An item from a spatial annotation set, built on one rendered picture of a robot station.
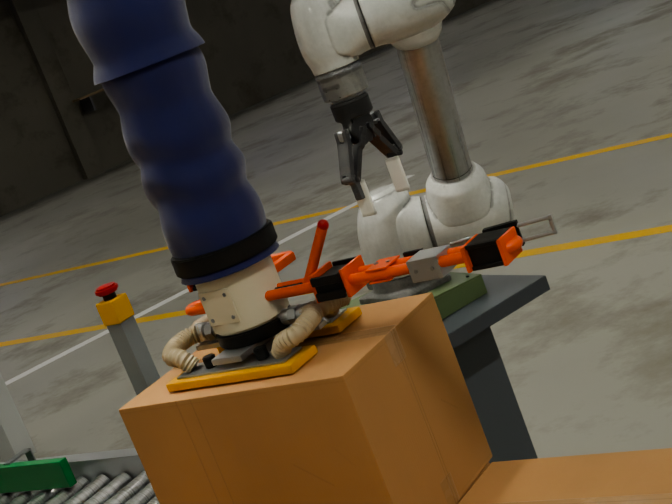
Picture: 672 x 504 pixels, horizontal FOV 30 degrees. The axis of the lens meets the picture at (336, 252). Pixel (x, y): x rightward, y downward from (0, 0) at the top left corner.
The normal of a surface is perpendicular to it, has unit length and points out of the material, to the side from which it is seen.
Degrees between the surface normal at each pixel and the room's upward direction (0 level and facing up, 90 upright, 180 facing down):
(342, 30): 89
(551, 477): 0
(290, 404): 90
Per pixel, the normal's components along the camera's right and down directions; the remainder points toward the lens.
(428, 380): 0.80, -0.18
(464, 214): 0.04, 0.51
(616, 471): -0.35, -0.91
